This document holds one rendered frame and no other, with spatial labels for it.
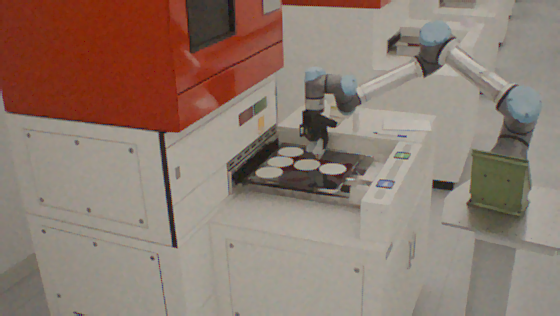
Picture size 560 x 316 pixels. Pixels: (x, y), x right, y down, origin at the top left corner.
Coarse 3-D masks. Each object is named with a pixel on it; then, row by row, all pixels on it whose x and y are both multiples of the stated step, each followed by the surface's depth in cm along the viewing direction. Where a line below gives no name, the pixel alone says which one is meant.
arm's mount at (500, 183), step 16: (480, 160) 207; (496, 160) 203; (512, 160) 200; (528, 160) 196; (480, 176) 209; (496, 176) 205; (512, 176) 202; (528, 176) 203; (480, 192) 211; (496, 192) 207; (512, 192) 204; (528, 192) 211; (496, 208) 209; (512, 208) 206
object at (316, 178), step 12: (276, 156) 243; (300, 156) 242; (312, 156) 242; (324, 156) 241; (336, 156) 241; (348, 156) 241; (360, 156) 240; (288, 168) 232; (348, 168) 230; (276, 180) 222; (288, 180) 222; (300, 180) 221; (312, 180) 221; (324, 180) 221; (336, 180) 220
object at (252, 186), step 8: (248, 184) 232; (256, 184) 231; (264, 192) 230; (272, 192) 229; (280, 192) 228; (288, 192) 226; (296, 192) 225; (304, 192) 223; (312, 192) 223; (320, 192) 223; (312, 200) 223; (320, 200) 222; (328, 200) 221; (336, 200) 219; (344, 200) 218
